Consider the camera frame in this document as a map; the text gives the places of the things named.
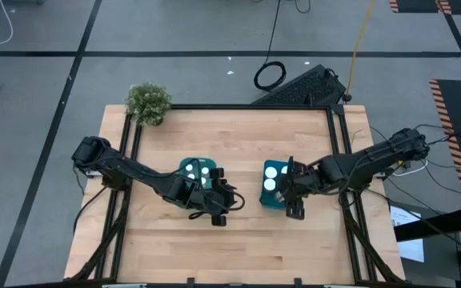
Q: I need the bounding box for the teal plastic bin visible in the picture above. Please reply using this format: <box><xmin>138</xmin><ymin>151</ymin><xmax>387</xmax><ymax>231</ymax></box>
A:
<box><xmin>176</xmin><ymin>156</ymin><xmax>218</xmax><ymax>211</ymax></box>

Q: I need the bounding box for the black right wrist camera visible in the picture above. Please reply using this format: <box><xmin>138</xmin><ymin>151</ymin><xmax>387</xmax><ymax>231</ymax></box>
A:
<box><xmin>286</xmin><ymin>198</ymin><xmax>306</xmax><ymax>221</ymax></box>

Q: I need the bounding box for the blue plastic bin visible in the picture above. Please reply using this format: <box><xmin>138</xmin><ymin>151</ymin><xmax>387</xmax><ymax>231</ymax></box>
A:
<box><xmin>259</xmin><ymin>159</ymin><xmax>295</xmax><ymax>210</ymax></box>

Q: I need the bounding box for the black metal table frame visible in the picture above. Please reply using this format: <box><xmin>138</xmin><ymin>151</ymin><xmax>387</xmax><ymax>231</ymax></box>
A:
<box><xmin>64</xmin><ymin>102</ymin><xmax>407</xmax><ymax>288</ymax></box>

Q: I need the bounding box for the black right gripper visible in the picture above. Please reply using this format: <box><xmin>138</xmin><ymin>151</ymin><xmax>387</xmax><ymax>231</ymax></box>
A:
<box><xmin>277</xmin><ymin>156</ymin><xmax>324</xmax><ymax>202</ymax></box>

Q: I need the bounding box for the yellow cable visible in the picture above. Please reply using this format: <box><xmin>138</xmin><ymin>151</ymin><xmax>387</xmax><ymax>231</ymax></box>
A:
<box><xmin>344</xmin><ymin>0</ymin><xmax>377</xmax><ymax>101</ymax></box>

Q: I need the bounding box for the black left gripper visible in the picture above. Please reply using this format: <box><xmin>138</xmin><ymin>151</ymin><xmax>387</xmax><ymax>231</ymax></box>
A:
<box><xmin>174</xmin><ymin>168</ymin><xmax>239</xmax><ymax>214</ymax></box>

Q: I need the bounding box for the black metal beam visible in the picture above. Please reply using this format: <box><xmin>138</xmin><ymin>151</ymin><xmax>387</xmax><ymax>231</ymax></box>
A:
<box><xmin>393</xmin><ymin>206</ymin><xmax>461</xmax><ymax>243</ymax></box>

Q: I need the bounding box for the green potted plant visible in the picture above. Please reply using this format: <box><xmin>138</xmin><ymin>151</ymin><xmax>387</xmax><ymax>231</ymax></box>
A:
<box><xmin>125</xmin><ymin>82</ymin><xmax>173</xmax><ymax>127</ymax></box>

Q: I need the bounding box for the black floor cable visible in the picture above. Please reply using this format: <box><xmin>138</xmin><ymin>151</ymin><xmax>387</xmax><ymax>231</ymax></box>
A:
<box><xmin>72</xmin><ymin>186</ymin><xmax>110</xmax><ymax>235</ymax></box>

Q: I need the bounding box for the white paper sheet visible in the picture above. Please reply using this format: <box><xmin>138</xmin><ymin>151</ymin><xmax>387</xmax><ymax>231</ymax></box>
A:
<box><xmin>389</xmin><ymin>205</ymin><xmax>426</xmax><ymax>264</ymax></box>

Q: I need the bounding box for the black coiled cable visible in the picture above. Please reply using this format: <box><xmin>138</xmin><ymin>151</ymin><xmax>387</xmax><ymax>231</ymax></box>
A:
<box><xmin>253</xmin><ymin>0</ymin><xmax>287</xmax><ymax>92</ymax></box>

